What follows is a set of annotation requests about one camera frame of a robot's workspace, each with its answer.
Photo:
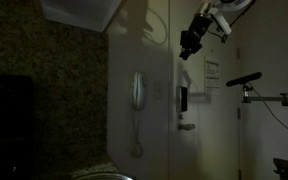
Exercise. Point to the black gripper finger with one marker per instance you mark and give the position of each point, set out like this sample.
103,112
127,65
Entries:
197,50
185,54

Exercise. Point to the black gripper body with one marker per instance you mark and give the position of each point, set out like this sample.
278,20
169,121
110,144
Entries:
195,30

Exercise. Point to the white wall light switch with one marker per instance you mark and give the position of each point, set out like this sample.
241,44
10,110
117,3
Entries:
159,90

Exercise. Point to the white paper door notice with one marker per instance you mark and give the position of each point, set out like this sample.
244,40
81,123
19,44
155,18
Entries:
212,75

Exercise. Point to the metal door hinge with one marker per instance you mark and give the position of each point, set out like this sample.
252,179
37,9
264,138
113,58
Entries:
239,174
239,113
238,54

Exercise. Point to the black electronic door lock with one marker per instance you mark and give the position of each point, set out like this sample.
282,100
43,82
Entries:
183,99

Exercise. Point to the metal deadbolt knob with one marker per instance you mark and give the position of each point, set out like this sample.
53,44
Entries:
181,116

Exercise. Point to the white door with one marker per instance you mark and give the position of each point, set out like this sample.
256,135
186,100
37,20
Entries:
210,140

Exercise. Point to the granite kitchen counter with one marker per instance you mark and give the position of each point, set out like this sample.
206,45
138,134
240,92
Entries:
97,167

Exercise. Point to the black countertop appliance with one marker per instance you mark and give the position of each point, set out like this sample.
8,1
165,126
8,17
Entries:
7,126

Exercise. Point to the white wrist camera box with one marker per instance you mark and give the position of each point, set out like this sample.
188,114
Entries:
222,21

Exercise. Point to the black bar stereo camera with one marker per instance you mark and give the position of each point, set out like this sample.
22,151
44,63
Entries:
244,79

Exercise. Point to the grey wall telephone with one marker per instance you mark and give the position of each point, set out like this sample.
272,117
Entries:
139,90

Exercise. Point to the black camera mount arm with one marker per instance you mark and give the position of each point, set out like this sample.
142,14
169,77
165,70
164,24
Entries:
267,99

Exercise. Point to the white-bottomed wall cabinet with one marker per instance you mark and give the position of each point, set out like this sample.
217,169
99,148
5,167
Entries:
80,13

